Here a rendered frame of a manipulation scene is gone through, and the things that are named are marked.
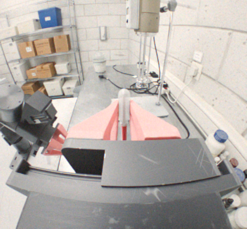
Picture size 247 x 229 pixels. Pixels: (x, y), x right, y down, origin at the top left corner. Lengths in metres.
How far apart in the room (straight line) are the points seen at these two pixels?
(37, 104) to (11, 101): 0.05
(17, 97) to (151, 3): 0.48
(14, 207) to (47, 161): 0.19
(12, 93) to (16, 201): 0.37
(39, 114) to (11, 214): 0.37
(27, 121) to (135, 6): 0.47
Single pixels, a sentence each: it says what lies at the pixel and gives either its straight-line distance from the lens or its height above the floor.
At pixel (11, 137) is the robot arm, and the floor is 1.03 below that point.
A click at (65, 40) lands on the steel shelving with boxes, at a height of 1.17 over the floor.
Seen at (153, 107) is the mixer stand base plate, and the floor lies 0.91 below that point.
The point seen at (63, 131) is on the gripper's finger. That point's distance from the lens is 0.32.
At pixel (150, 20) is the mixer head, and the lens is 0.49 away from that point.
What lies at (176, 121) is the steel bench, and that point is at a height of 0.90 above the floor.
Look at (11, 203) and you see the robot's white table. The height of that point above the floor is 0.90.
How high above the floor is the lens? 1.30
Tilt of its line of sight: 35 degrees down
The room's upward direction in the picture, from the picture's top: straight up
